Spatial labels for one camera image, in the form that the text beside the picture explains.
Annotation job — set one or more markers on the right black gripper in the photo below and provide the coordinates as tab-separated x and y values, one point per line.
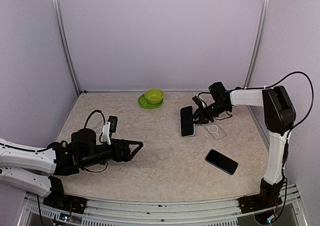
203	118

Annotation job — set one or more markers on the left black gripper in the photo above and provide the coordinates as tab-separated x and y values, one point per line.
126	156

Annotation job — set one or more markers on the black phone light edge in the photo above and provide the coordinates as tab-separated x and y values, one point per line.
187	120

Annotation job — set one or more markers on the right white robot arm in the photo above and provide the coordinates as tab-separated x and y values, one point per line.
279	117

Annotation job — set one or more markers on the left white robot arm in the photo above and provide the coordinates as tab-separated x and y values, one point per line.
37	170

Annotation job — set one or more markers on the left clear phone case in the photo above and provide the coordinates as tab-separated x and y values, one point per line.
99	131

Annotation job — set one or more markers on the black phone blue edge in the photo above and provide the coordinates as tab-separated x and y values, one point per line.
221	161

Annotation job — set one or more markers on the green bowl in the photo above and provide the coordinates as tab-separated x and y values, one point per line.
154	96

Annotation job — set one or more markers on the green saucer plate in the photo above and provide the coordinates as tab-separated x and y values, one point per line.
142	101

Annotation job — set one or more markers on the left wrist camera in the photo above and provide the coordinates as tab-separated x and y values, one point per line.
108	129

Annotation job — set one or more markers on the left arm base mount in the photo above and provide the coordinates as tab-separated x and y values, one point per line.
58	199

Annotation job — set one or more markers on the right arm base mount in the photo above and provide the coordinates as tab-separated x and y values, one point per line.
269	196

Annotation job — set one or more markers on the right aluminium frame post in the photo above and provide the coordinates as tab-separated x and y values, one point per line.
257	43

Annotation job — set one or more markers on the aluminium frame post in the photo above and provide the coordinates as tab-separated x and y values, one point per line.
65	47
257	43

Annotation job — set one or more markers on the left aluminium frame post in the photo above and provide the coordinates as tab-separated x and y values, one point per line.
65	47

